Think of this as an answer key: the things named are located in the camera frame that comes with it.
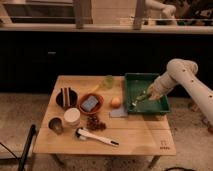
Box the green pepper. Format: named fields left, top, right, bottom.
left=136, top=94, right=149, bottom=102

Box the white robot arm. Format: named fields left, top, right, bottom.
left=147, top=59, right=213, bottom=126

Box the green plastic tray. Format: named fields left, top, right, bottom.
left=124, top=73, right=170, bottom=115

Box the grey flat card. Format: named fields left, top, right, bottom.
left=109, top=107, right=128, bottom=118

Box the orange round fruit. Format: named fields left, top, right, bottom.
left=110, top=97, right=121, bottom=108

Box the translucent green cup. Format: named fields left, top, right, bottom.
left=103, top=75, right=114, bottom=89

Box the yellow wooden utensil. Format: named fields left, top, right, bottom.
left=88, top=85, right=100, bottom=93

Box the terracotta bowl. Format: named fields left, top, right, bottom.
left=78, top=93, right=104, bottom=115

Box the blue sponge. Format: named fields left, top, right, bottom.
left=81, top=96, right=98, bottom=112

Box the bunch of dark grapes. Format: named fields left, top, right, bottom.
left=87, top=115, right=106, bottom=131

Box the wooden table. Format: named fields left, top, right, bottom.
left=33, top=76, right=176, bottom=166

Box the dark bowl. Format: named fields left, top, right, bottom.
left=56, top=88, right=78, bottom=109

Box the white round lidded container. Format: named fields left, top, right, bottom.
left=64, top=108, right=80, bottom=127

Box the striped block in bowl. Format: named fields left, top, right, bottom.
left=61, top=88, right=70, bottom=108

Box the metal cup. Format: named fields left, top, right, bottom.
left=48, top=118, right=63, bottom=135

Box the black stand on floor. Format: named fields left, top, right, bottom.
left=0, top=124, right=36, bottom=171

